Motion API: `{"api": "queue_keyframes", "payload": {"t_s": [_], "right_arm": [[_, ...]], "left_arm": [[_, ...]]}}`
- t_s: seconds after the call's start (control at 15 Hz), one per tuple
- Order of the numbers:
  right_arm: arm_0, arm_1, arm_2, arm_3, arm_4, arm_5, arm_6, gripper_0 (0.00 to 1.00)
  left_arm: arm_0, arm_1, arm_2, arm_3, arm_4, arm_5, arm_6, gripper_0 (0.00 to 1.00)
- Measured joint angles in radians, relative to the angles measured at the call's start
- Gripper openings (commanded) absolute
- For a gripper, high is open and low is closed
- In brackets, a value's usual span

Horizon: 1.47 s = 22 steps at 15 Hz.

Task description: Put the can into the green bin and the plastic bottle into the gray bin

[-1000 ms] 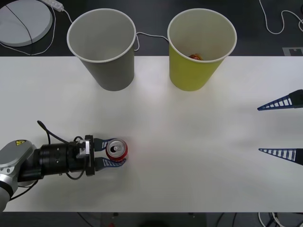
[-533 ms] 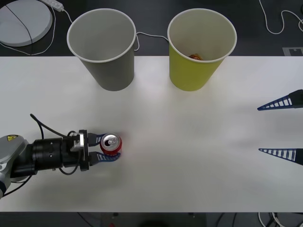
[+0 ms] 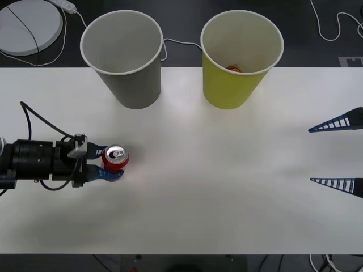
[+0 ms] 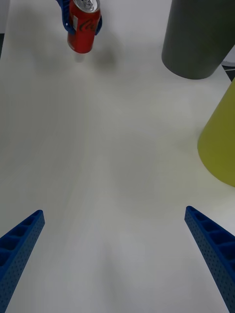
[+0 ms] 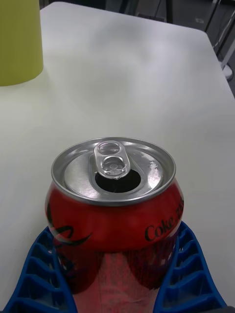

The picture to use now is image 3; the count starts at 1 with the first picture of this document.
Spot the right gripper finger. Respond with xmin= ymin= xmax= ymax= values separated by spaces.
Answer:
xmin=309 ymin=177 xmax=363 ymax=199
xmin=307 ymin=107 xmax=363 ymax=134

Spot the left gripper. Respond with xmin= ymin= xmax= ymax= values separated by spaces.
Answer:
xmin=51 ymin=139 xmax=126 ymax=188

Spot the red drink can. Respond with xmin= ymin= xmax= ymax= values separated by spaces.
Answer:
xmin=101 ymin=143 xmax=130 ymax=176

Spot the grey waste bin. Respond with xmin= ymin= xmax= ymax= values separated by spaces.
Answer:
xmin=79 ymin=10 xmax=164 ymax=110

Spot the yellow-green waste bin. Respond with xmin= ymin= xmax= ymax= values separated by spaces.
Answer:
xmin=200 ymin=10 xmax=285 ymax=111

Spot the white round disc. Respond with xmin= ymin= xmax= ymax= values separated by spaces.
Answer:
xmin=0 ymin=0 xmax=65 ymax=57

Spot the white power strip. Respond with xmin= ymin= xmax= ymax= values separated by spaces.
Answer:
xmin=47 ymin=0 xmax=77 ymax=14

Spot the white cable bundle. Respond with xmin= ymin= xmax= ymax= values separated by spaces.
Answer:
xmin=308 ymin=253 xmax=343 ymax=272

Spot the white looping cable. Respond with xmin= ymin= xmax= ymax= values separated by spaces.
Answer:
xmin=310 ymin=0 xmax=363 ymax=42

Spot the white power strip cable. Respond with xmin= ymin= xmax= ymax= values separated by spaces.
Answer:
xmin=74 ymin=10 xmax=202 ymax=62

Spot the black thin cable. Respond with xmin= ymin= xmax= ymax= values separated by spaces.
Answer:
xmin=6 ymin=5 xmax=40 ymax=67

